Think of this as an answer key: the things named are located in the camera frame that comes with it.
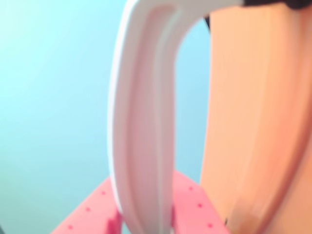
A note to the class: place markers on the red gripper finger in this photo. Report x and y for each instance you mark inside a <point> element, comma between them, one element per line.
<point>92,214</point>
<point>195,212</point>

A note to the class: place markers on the orange first aid box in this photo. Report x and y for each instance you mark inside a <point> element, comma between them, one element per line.
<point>256,122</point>

